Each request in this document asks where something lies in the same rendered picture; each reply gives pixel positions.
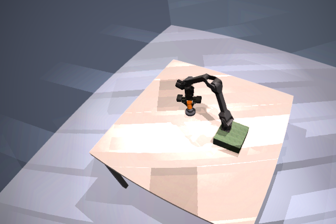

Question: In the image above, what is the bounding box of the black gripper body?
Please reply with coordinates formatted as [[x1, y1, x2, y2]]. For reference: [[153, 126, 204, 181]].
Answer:
[[176, 93, 202, 103]]

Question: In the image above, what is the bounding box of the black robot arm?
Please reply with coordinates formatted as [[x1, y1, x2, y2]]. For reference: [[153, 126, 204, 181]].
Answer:
[[175, 73, 234, 133]]

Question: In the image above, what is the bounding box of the orange knob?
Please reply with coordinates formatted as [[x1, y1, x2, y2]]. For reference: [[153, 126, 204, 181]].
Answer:
[[187, 100, 193, 109]]

